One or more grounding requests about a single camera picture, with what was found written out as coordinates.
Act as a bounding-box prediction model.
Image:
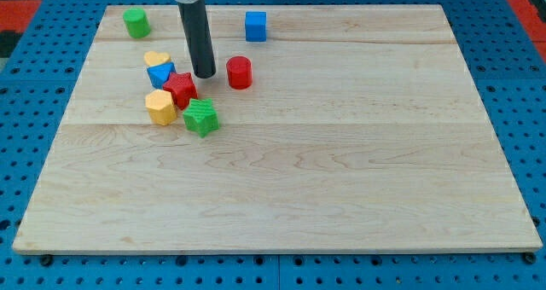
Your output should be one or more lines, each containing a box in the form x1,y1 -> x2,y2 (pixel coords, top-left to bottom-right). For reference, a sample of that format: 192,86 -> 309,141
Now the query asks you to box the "blue triangle block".
147,62 -> 176,90

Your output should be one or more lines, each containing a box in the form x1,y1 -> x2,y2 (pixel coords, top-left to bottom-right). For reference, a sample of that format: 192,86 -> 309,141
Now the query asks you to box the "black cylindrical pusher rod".
178,0 -> 216,78

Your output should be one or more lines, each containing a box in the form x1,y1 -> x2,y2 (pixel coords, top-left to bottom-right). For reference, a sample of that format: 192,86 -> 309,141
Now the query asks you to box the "green star block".
183,98 -> 220,137

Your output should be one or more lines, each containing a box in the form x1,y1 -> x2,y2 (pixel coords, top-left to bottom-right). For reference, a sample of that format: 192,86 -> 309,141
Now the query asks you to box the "green cylinder block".
122,8 -> 151,38

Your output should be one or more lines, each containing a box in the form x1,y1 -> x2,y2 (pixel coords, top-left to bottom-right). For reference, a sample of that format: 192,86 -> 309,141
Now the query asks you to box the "red cylinder block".
226,56 -> 253,90

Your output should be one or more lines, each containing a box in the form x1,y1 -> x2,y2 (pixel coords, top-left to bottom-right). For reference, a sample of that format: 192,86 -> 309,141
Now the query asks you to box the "yellow hexagon block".
145,90 -> 177,125

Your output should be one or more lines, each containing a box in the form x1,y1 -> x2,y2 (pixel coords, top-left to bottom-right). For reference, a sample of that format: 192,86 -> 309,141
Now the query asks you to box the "light wooden board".
13,4 -> 543,255

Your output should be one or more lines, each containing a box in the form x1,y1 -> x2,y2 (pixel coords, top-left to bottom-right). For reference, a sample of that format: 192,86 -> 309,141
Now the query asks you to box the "yellow heart block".
143,50 -> 171,67

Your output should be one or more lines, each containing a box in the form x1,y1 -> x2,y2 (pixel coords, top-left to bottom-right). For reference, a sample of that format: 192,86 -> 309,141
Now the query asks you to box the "blue cube block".
245,11 -> 267,42

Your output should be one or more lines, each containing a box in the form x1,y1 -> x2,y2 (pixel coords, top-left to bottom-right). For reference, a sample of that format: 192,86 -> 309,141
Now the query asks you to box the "red star block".
163,72 -> 198,110

